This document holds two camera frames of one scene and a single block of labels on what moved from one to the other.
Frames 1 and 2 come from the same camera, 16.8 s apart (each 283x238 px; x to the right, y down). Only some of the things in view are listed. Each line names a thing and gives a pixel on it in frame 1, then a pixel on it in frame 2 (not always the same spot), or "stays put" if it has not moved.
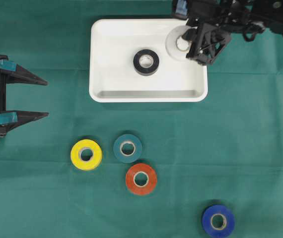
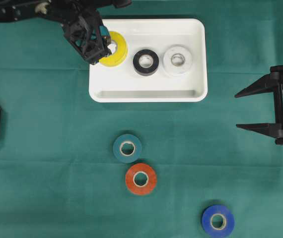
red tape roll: (151, 176) stays put
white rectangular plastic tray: (113, 43) stays put
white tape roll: (171, 42) → (177, 60)
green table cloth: (228, 166) stays put
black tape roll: (144, 71) stays put
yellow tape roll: (76, 151) → (118, 58)
